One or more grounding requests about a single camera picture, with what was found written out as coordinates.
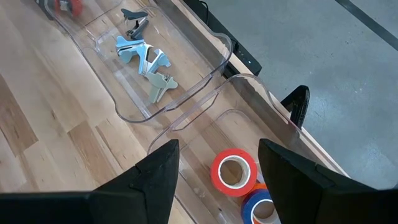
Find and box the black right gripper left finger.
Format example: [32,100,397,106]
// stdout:
[0,139,180,224]

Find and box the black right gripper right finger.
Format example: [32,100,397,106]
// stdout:
[257,138,398,224]

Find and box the orange tape roll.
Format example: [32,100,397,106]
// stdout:
[245,182,269,224]

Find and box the blue tape roll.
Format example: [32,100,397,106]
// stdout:
[241,189,280,224]

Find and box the red tape roll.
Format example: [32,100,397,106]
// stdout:
[210,148,259,198]

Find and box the grey green staple remover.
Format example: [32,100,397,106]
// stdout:
[145,72,179,104]

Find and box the black table clamp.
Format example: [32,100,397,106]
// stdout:
[280,85,311,129]

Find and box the clear plastic bin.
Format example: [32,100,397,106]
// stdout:
[146,73,349,224]
[34,0,94,26]
[49,0,233,124]

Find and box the black power strip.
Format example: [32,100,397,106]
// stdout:
[183,0,262,77]

